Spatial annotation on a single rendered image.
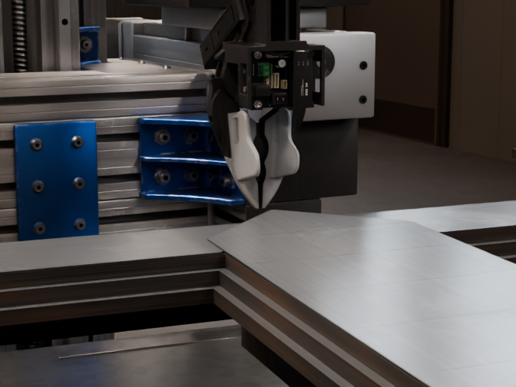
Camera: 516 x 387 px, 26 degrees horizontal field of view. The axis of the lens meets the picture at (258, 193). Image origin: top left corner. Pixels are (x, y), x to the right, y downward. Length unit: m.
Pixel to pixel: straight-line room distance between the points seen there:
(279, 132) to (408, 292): 0.32
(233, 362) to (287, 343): 0.41
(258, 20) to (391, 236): 0.22
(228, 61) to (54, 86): 0.27
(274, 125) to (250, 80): 0.09
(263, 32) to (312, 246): 0.20
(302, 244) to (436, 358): 0.27
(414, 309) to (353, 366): 0.08
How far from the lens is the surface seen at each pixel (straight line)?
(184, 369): 1.09
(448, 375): 0.58
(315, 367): 0.66
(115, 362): 1.11
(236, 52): 0.96
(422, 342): 0.63
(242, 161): 1.00
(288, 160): 0.99
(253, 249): 0.84
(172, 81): 1.23
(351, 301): 0.71
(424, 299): 0.71
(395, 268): 0.79
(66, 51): 1.31
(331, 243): 0.86
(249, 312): 0.76
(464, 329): 0.66
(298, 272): 0.77
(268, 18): 0.94
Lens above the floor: 1.05
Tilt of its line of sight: 11 degrees down
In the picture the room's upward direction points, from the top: straight up
